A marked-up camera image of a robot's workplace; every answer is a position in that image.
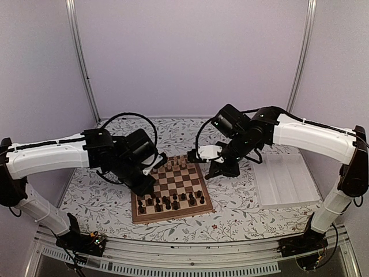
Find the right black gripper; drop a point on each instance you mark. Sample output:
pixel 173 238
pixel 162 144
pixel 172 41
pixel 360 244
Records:
pixel 233 171

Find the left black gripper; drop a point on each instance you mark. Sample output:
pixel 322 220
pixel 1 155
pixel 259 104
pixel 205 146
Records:
pixel 145 189

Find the wooden chess board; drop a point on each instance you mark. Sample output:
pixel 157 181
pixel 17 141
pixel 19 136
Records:
pixel 167 184

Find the dark king piece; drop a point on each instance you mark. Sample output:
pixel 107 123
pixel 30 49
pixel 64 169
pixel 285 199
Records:
pixel 175 205

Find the dark rook corner piece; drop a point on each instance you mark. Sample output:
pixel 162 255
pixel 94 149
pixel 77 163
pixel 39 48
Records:
pixel 141 210

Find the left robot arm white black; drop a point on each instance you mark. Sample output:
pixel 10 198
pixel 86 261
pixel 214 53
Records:
pixel 19 161

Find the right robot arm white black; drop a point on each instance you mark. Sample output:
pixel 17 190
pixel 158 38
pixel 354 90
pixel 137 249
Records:
pixel 275 126

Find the white chess piece row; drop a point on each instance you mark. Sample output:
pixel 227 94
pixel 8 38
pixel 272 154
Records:
pixel 174 163

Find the floral patterned table mat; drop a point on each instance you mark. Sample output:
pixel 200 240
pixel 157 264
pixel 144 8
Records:
pixel 100 206

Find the white plastic tray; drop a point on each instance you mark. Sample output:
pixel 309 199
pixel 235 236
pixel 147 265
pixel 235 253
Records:
pixel 284 181

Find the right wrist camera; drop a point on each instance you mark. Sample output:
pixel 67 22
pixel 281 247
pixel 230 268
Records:
pixel 206 153

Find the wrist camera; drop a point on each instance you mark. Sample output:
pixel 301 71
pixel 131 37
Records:
pixel 206 153
pixel 154 162

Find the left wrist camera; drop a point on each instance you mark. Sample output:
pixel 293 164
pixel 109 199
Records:
pixel 154 162

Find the aluminium front rail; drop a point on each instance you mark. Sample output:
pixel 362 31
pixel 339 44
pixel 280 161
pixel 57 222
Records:
pixel 258 257

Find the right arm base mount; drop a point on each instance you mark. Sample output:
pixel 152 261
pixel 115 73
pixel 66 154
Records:
pixel 310 244

